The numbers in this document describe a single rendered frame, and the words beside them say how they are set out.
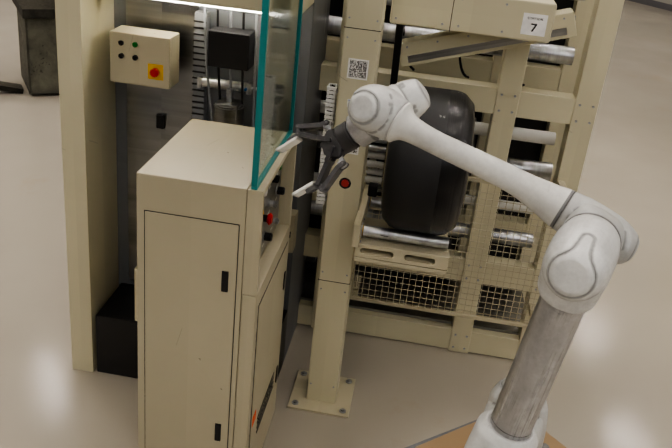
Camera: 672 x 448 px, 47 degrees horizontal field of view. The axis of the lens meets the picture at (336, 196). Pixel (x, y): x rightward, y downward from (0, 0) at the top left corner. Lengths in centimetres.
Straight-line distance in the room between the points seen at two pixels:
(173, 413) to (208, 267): 62
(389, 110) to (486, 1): 137
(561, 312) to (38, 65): 598
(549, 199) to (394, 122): 40
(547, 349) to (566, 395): 213
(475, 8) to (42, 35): 476
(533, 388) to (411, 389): 188
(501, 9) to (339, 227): 103
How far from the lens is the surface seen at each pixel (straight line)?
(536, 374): 183
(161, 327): 268
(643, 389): 414
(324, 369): 342
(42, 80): 723
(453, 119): 279
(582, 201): 184
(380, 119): 171
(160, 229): 249
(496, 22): 305
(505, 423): 193
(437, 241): 297
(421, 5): 304
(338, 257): 313
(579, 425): 376
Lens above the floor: 223
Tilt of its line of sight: 24 degrees down
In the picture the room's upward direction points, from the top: 6 degrees clockwise
